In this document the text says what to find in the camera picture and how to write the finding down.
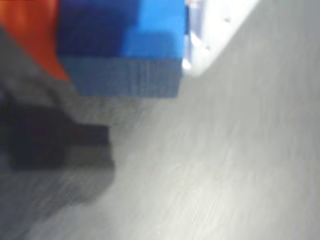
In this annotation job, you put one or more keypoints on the blue wooden cube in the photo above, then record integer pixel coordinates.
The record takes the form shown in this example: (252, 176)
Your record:
(120, 50)

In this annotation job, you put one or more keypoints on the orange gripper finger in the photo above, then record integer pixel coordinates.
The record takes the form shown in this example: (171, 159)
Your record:
(27, 30)

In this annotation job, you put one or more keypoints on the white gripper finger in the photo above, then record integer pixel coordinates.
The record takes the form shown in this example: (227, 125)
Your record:
(217, 30)

